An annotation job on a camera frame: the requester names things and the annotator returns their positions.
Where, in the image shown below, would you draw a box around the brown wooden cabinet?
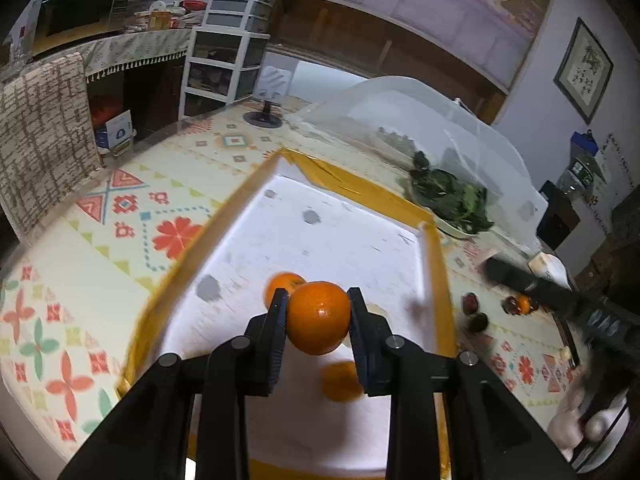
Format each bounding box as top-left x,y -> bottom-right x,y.
267,0 -> 511,126

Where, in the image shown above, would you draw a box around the grey stand with black base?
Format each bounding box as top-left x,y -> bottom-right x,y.
243,66 -> 292,128

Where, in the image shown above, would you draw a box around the white mesh food cover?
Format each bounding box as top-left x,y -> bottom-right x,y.
285,76 -> 549,257

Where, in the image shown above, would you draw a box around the patterned tablecloth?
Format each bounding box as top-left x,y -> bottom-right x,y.
0,97 -> 591,480

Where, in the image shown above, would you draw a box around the cream container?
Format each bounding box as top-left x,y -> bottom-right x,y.
527,254 -> 569,282

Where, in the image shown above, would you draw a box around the person's right hand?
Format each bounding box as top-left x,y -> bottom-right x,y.
547,367 -> 616,463

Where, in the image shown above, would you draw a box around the white wall calendar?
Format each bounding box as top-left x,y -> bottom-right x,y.
587,132 -> 637,236

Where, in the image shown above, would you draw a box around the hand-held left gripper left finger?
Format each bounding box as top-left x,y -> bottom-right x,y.
57,289 -> 291,480

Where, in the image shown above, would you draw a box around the white tray with yellow tape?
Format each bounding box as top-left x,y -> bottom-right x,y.
116,147 -> 456,480

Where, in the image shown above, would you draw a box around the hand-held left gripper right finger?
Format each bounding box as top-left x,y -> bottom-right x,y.
347,287 -> 581,480

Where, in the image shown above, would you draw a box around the framed picture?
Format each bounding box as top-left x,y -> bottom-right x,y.
552,16 -> 615,126

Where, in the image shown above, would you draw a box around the blue and white box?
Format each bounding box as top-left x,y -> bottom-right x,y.
95,110 -> 137,154

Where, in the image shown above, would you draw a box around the leafy greens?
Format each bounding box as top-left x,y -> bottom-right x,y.
407,150 -> 496,235

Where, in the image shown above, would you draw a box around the black microwave oven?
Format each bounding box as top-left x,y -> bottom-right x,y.
30,0 -> 134,54

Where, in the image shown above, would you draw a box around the small grey drawer unit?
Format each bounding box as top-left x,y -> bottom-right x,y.
202,0 -> 279,36

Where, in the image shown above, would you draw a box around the chair with patterned cover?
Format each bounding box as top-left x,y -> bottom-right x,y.
0,52 -> 104,247

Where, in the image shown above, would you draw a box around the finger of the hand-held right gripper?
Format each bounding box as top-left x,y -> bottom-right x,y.
482,256 -> 539,295

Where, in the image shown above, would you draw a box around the black box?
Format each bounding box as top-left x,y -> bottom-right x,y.
537,180 -> 581,251

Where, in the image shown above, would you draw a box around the plastic bottle with blue cap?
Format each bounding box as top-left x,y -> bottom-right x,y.
557,130 -> 609,202

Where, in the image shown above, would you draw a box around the patterned counter cloth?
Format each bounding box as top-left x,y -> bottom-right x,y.
10,27 -> 194,86

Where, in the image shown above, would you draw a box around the white oval plate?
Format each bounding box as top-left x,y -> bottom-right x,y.
430,210 -> 482,239

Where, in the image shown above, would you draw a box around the white plastic drawer unit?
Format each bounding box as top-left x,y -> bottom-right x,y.
180,25 -> 272,120

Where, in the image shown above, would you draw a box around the large orange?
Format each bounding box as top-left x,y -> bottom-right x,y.
287,281 -> 352,356

